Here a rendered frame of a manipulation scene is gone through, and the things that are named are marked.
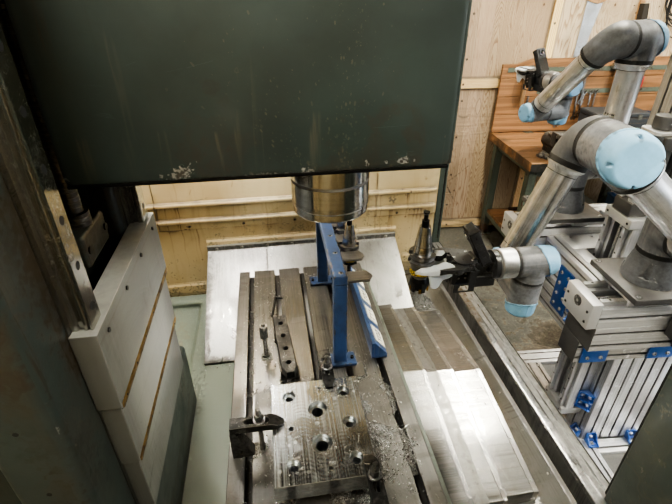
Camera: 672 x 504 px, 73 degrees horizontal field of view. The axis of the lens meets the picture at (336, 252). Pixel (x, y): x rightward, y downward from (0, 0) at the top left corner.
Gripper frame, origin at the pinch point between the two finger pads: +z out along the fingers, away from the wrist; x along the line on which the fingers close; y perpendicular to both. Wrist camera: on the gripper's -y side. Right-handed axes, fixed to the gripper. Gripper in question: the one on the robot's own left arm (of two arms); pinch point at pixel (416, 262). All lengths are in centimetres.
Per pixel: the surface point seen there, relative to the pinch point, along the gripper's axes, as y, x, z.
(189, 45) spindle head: -48, -13, 43
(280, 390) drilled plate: 36.2, -1.0, 34.0
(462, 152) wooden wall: 63, 258, -126
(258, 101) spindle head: -40, -13, 34
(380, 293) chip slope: 62, 72, -12
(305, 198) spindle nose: -20.5, -5.7, 26.1
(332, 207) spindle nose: -19.3, -8.0, 21.2
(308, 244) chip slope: 50, 99, 17
